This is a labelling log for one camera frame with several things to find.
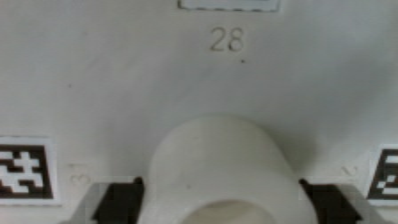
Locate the white round table top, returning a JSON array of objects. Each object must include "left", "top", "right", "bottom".
[{"left": 0, "top": 0, "right": 398, "bottom": 224}]

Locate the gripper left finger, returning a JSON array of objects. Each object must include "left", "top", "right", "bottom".
[{"left": 59, "top": 177, "right": 146, "bottom": 224}]

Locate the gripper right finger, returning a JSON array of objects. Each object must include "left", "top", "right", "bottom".
[{"left": 298, "top": 179, "right": 382, "bottom": 224}]

